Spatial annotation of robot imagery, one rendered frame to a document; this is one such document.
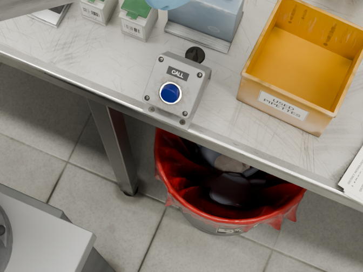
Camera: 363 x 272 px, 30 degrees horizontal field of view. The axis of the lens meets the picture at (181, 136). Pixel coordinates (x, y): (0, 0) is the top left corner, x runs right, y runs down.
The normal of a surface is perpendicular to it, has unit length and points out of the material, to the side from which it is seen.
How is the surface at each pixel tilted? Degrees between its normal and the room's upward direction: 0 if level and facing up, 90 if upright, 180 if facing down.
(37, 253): 1
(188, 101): 30
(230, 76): 0
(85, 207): 0
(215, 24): 90
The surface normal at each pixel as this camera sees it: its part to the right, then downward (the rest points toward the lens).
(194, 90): -0.19, 0.19
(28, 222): 0.00, -0.30
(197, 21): -0.36, 0.89
